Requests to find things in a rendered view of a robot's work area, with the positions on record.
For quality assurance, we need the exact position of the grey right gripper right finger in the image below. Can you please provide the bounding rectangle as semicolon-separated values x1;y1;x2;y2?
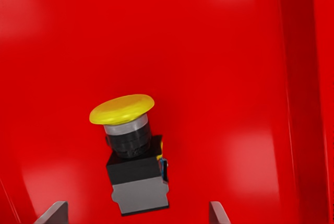
209;201;232;224

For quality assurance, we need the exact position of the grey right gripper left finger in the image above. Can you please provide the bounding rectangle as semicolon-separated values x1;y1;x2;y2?
33;201;69;224

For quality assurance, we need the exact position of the red plastic tray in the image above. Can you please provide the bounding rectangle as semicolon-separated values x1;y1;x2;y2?
0;0;334;224

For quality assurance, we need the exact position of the yellow mushroom push button switch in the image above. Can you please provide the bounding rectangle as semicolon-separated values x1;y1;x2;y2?
89;93;170;217

